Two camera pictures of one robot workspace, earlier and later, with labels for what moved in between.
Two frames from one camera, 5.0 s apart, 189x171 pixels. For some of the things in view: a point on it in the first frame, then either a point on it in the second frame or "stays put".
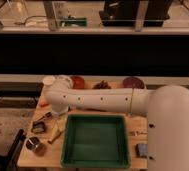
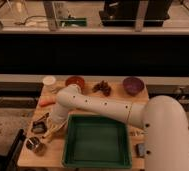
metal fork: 136,133 stays put
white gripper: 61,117 → 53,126
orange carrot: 44,104 stays put
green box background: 74,22 stays put
